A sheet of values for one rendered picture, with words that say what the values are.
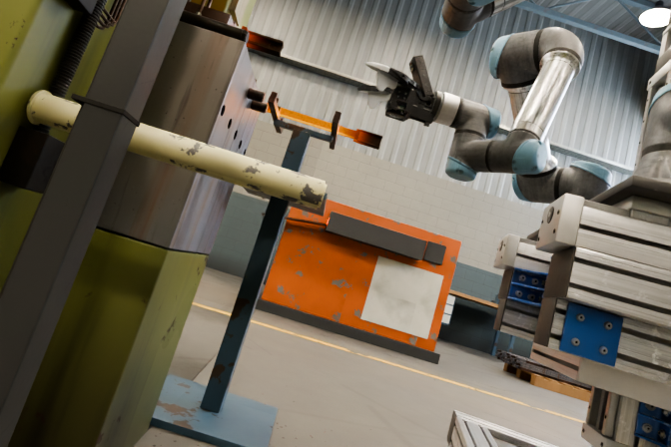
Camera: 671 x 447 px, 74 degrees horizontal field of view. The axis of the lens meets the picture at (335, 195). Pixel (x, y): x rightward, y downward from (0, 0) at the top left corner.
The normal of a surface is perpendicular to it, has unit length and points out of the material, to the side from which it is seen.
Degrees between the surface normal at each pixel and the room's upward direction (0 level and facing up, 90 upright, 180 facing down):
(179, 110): 90
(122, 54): 90
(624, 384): 90
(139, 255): 90
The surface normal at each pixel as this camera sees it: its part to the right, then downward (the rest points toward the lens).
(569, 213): -0.16, -0.22
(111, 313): 0.07, -0.16
